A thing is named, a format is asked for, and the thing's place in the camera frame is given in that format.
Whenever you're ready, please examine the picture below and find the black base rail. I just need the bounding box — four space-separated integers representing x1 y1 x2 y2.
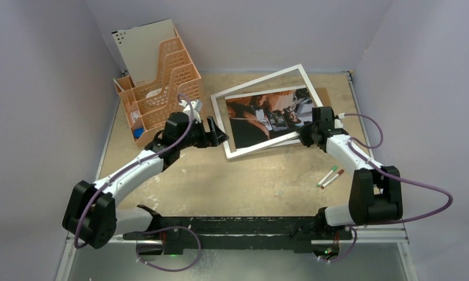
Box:
123 211 353 255

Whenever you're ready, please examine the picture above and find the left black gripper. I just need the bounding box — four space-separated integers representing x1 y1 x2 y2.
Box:
177 116 228 150

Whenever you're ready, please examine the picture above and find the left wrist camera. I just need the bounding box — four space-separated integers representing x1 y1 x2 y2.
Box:
180 100 203 122

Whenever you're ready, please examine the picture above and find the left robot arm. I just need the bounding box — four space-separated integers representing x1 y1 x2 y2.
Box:
62 112 229 249

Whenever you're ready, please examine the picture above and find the aluminium table frame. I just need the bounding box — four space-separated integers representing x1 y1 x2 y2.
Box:
53 71 418 281

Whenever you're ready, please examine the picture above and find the blue object in organizer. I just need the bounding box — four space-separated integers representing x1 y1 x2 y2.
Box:
133 128 144 139

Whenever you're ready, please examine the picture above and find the brown cardboard backing board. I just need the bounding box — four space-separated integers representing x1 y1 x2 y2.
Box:
315 88 331 107

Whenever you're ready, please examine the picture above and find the orange plastic file organizer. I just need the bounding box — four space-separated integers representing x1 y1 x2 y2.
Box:
114 29 204 148

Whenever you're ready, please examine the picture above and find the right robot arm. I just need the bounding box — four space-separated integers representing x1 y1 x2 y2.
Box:
297 107 403 238

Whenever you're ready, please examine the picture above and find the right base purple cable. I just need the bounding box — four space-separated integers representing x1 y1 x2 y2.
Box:
317 227 358 265

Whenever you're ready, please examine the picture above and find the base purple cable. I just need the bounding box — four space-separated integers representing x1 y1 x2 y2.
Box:
135 226 202 273
317 227 358 265

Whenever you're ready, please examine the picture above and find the red capped marker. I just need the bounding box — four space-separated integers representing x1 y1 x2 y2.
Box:
321 169 344 189

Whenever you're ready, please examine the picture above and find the green capped marker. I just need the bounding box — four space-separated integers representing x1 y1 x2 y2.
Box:
316 165 338 187

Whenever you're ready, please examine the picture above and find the printed photo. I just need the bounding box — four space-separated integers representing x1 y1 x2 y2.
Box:
225 86 314 149

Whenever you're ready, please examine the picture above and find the beige perforated folder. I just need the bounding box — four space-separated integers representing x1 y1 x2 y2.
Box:
112 19 176 86

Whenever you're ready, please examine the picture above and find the white wooden picture frame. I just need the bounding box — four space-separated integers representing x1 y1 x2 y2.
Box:
211 64 323 160

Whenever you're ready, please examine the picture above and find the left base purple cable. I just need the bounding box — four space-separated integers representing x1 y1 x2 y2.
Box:
135 226 202 273

